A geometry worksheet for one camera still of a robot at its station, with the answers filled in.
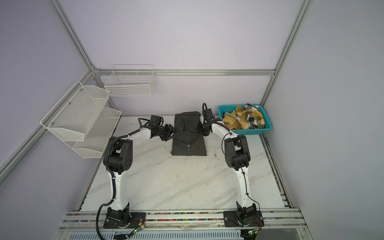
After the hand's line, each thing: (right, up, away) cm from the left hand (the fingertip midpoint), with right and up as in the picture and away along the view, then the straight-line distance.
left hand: (176, 132), depth 101 cm
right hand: (+13, +2, +1) cm, 13 cm away
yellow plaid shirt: (+53, +11, +6) cm, 55 cm away
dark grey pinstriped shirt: (+8, -6, 0) cm, 10 cm away
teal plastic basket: (+35, +18, +13) cm, 42 cm away
